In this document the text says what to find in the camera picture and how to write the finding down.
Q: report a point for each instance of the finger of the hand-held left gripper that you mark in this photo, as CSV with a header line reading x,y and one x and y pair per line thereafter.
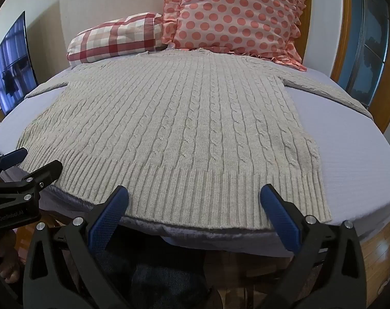
x,y
37,175
14,156

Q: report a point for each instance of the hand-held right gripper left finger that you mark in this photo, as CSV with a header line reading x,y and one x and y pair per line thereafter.
x,y
106,219

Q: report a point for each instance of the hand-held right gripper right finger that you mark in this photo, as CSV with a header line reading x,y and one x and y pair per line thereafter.
x,y
280,219

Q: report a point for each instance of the person's left hand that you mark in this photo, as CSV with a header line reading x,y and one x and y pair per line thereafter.
x,y
9,262

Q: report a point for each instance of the person's leg in dark trousers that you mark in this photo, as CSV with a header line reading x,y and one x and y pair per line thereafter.
x,y
162,273

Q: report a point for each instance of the flat screen television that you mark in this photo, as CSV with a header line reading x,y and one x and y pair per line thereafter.
x,y
11,67

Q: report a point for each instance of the bed with lavender sheet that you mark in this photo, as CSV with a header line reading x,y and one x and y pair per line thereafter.
x,y
346,154

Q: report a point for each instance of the red checked pillow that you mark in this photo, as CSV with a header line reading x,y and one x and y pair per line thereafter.
x,y
114,40

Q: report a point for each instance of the glass window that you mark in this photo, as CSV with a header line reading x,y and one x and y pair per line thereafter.
x,y
372,38

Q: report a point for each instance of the pink polka dot pillow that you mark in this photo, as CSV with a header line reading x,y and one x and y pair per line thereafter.
x,y
236,13

